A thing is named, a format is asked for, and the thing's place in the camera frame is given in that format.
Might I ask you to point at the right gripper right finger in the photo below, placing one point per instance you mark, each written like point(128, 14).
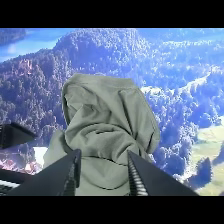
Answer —
point(150, 183)

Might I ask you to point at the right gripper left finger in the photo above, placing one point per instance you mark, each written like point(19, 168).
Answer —
point(55, 180)

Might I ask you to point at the grey-green garment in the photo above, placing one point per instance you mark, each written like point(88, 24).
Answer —
point(106, 123)

